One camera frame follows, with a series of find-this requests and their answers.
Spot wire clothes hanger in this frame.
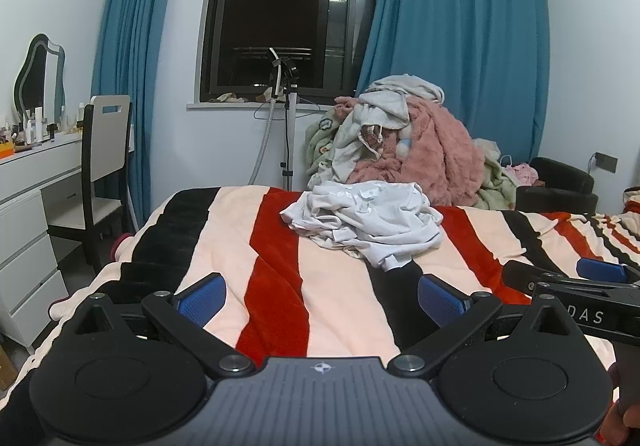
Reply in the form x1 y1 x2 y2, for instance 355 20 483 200
252 98 337 123

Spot blue curtain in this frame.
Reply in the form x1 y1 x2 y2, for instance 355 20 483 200
91 0 187 233
354 0 551 207

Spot small pink cloth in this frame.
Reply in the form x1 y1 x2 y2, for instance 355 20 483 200
505 163 539 187

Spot white vanity desk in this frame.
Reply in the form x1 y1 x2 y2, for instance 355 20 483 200
0 125 136 353

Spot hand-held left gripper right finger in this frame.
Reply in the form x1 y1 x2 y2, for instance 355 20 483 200
387 274 583 379

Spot wavy-framed mirror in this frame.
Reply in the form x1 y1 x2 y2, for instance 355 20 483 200
12 34 66 125

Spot white t-shirt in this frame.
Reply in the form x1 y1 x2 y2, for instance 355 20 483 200
279 180 446 273

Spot grey-white hooded garment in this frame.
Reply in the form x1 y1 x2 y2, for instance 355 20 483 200
331 74 446 184

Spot dark window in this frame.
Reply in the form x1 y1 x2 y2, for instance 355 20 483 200
199 0 379 103

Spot pile of clothes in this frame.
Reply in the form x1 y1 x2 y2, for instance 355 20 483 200
304 106 521 211

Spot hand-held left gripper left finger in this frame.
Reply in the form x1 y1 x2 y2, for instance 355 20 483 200
62 272 257 381

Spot pink fluffy blanket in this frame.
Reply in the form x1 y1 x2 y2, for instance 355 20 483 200
334 96 486 207

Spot garment steamer stand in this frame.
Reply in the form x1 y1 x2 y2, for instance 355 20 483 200
247 47 302 191

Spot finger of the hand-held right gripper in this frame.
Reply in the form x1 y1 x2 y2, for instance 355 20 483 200
576 257 640 285
502 260 576 294

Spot striped fleece blanket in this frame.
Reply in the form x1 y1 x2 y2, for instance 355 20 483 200
0 186 640 446

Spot row of cosmetic bottles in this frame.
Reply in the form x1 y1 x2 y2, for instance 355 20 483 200
0 102 85 150

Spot black armchair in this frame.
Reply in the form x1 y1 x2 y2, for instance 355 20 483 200
515 157 599 215

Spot person's right hand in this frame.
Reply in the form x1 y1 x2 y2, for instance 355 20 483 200
597 361 640 446

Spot black and white chair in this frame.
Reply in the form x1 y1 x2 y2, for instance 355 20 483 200
47 94 134 277

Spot dark wall socket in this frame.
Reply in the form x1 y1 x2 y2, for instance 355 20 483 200
594 152 619 175

